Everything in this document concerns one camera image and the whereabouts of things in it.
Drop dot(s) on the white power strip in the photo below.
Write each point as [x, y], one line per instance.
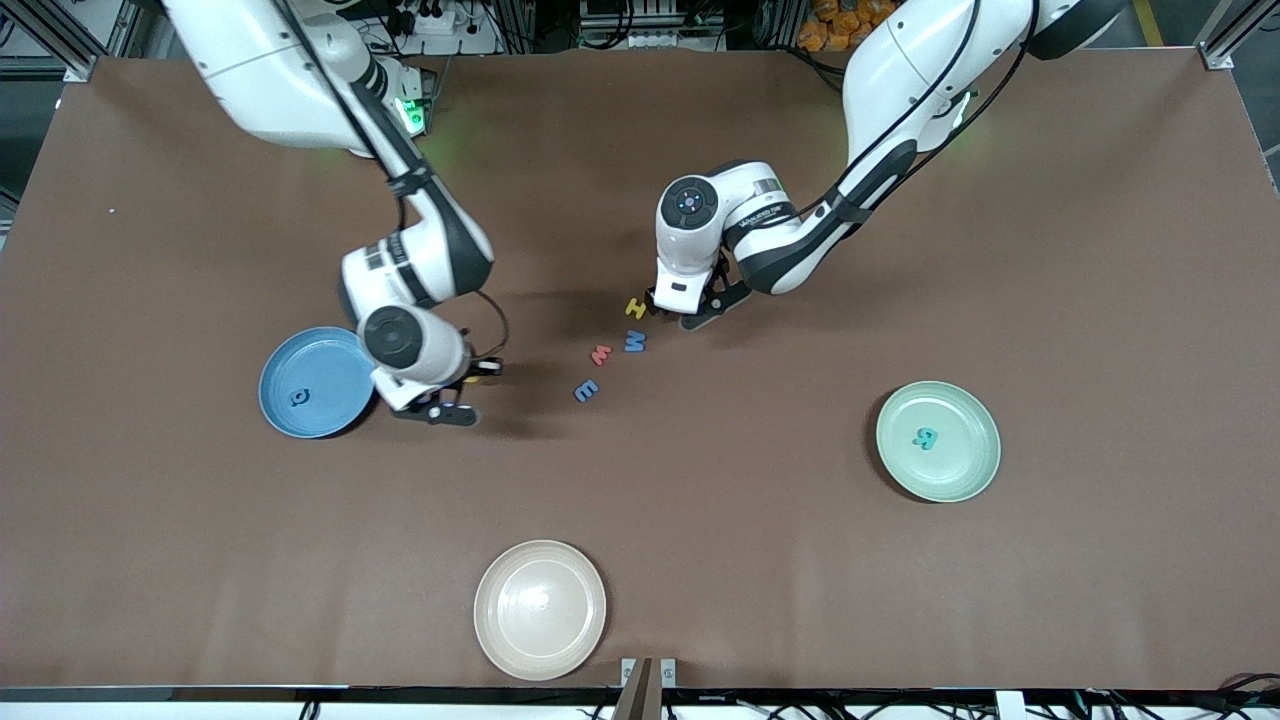
[465, 45]

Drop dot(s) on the blue round plate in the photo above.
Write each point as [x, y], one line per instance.
[320, 350]

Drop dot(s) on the blue foam letter M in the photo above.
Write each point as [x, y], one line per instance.
[634, 346]

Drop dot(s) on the dark equipment rack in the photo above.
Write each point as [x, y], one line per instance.
[600, 25]

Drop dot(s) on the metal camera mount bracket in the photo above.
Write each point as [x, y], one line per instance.
[640, 680]

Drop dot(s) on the red foam letter w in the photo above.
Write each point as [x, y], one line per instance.
[600, 356]

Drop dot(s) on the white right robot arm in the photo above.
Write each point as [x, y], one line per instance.
[270, 70]

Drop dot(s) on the blue three-pronged foam letter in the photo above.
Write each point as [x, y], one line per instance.
[586, 391]

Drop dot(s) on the orange packaged goods pile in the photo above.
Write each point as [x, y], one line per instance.
[825, 30]

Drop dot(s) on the pale green round plate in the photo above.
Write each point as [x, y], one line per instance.
[940, 475]

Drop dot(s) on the aluminium frame post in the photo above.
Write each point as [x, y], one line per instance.
[1217, 58]
[80, 62]

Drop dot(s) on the teal foam letter R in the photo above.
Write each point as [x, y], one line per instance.
[926, 438]

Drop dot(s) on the brown table cover sheet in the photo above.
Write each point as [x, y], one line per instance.
[700, 560]

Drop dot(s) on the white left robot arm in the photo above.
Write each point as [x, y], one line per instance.
[900, 70]

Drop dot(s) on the yellow foam letter H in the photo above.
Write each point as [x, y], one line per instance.
[636, 308]

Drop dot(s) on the beige round plate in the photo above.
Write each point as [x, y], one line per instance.
[540, 610]

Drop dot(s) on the white table edge frame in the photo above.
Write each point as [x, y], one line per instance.
[200, 712]

